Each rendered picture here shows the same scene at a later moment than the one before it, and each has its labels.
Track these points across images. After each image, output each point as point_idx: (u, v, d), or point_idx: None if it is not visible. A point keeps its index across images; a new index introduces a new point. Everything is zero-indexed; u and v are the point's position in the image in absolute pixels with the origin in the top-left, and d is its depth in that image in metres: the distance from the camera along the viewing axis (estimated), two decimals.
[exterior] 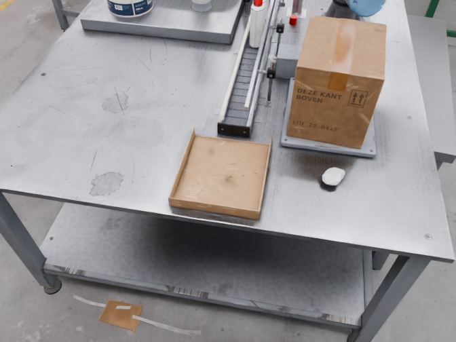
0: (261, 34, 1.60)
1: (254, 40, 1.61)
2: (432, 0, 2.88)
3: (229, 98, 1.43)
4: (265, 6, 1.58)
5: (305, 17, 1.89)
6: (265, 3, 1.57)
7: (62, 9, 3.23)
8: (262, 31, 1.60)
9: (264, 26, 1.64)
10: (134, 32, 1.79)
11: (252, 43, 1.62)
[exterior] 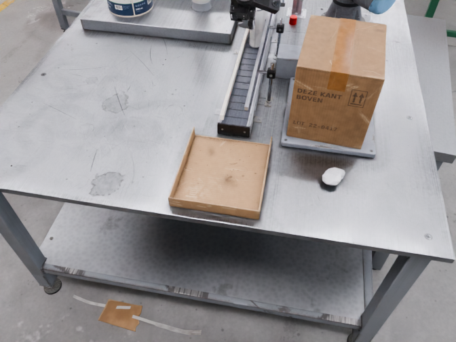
0: (261, 34, 1.60)
1: (254, 40, 1.61)
2: (432, 0, 2.88)
3: (229, 98, 1.43)
4: None
5: (305, 17, 1.89)
6: None
7: (62, 9, 3.23)
8: (262, 31, 1.60)
9: (264, 26, 1.64)
10: (134, 32, 1.79)
11: (252, 43, 1.62)
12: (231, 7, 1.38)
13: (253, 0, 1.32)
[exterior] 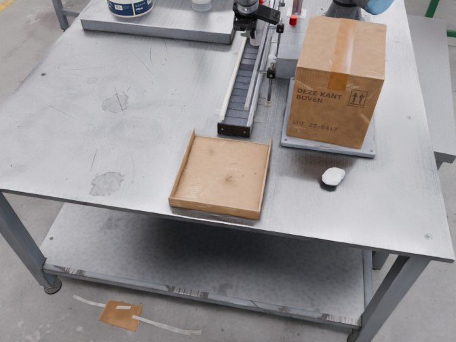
0: (261, 32, 1.61)
1: (254, 39, 1.62)
2: (432, 0, 2.88)
3: (229, 98, 1.43)
4: (265, 6, 1.58)
5: (305, 17, 1.89)
6: (265, 3, 1.57)
7: (62, 9, 3.23)
8: (262, 30, 1.60)
9: (264, 26, 1.65)
10: (134, 32, 1.79)
11: (252, 42, 1.63)
12: (235, 18, 1.47)
13: (255, 12, 1.40)
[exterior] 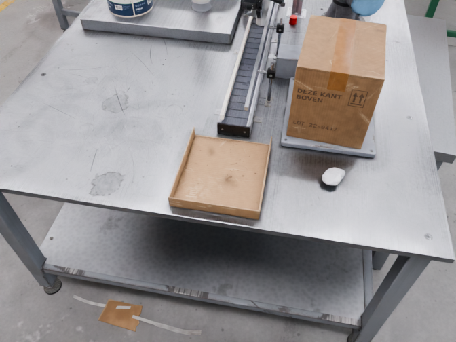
0: (267, 13, 1.71)
1: (259, 18, 1.72)
2: (432, 0, 2.88)
3: (229, 98, 1.43)
4: None
5: (305, 17, 1.89)
6: None
7: (62, 9, 3.23)
8: (268, 11, 1.70)
9: None
10: (134, 32, 1.79)
11: (258, 22, 1.73)
12: None
13: None
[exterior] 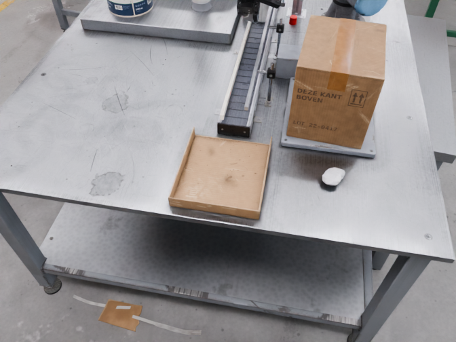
0: (268, 9, 1.73)
1: (260, 15, 1.74)
2: (432, 0, 2.88)
3: (229, 98, 1.43)
4: None
5: (305, 17, 1.89)
6: None
7: (62, 9, 3.23)
8: (269, 7, 1.72)
9: None
10: (134, 32, 1.79)
11: (259, 18, 1.75)
12: (238, 2, 1.55)
13: None
